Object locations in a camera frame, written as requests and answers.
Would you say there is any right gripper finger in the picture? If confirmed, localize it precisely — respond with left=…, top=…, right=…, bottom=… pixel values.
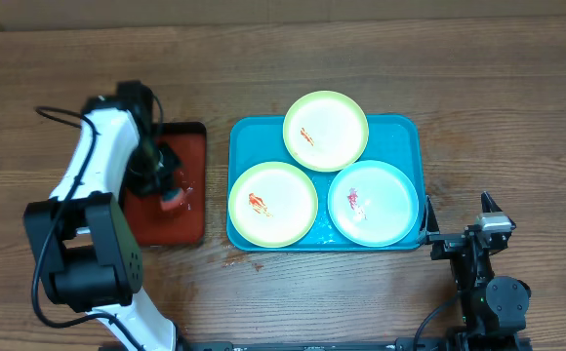
left=418, top=195, right=440, bottom=244
left=480, top=191, right=502, bottom=213

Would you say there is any green plate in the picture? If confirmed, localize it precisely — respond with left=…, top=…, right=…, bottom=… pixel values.
left=227, top=161, right=318, bottom=249
left=282, top=91, right=369, bottom=173

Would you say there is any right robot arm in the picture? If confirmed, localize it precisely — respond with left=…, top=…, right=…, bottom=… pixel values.
left=410, top=192, right=533, bottom=351

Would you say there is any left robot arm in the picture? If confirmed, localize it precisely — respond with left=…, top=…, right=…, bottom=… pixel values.
left=23, top=81, right=190, bottom=350

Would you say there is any black red water tray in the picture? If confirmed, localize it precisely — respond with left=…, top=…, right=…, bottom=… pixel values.
left=120, top=122, right=207, bottom=247

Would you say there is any teal plastic tray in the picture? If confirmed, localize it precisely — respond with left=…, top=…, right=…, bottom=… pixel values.
left=227, top=114, right=426, bottom=253

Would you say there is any light blue plate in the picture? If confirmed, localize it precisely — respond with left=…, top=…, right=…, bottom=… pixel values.
left=327, top=160, right=420, bottom=248

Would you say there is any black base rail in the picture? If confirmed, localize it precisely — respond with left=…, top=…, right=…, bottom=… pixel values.
left=179, top=337, right=533, bottom=351

